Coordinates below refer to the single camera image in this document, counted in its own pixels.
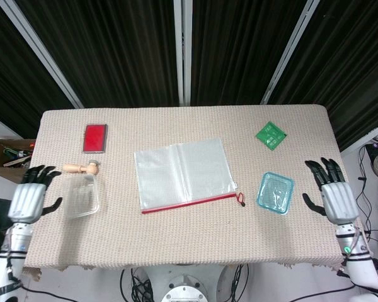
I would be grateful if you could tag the beige waffle tablecloth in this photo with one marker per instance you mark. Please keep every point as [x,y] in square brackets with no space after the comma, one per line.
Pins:
[189,239]

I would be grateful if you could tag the upright aluminium frame post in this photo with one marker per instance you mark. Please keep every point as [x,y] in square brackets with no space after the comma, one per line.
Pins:
[182,53]

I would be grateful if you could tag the clear mesh zipper bag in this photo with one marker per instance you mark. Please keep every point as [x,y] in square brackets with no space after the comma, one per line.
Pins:
[182,176]

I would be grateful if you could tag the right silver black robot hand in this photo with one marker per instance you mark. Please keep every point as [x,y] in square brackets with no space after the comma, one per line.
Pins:
[338,201]

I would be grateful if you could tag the cardboard box with tools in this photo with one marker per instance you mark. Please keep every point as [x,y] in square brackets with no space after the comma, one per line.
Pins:
[0,148]

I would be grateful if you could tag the black pleated curtain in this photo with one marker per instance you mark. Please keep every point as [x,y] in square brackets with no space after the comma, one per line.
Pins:
[113,47]

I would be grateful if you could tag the clear plastic container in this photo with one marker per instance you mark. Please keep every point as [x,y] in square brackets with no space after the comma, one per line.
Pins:
[82,196]

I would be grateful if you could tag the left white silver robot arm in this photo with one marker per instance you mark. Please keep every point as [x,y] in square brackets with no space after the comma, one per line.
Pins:
[14,242]

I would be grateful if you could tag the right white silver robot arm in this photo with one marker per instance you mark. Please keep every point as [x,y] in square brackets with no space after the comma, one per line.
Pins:
[359,273]

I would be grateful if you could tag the green square packet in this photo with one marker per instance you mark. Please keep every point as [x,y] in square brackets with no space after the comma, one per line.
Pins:
[271,136]

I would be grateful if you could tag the slanted aluminium frame post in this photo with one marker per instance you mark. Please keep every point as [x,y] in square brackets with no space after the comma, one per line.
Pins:
[41,53]
[289,53]

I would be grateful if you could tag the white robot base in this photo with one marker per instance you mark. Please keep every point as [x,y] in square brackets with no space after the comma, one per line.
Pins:
[184,286]

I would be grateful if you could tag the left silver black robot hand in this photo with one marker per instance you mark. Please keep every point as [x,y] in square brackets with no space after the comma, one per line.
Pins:
[26,201]

